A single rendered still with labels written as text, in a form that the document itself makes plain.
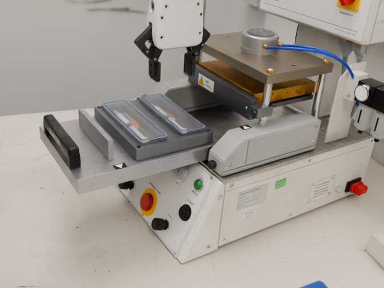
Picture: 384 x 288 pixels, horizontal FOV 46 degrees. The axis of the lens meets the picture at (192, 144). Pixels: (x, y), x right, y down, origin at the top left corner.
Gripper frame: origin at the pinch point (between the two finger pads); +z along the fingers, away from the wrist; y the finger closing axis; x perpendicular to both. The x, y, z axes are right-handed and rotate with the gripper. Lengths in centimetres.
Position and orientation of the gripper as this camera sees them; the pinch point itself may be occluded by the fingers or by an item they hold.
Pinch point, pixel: (172, 70)
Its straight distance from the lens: 89.0
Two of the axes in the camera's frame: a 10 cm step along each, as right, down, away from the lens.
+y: 8.4, -2.2, 5.0
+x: -5.4, -4.4, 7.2
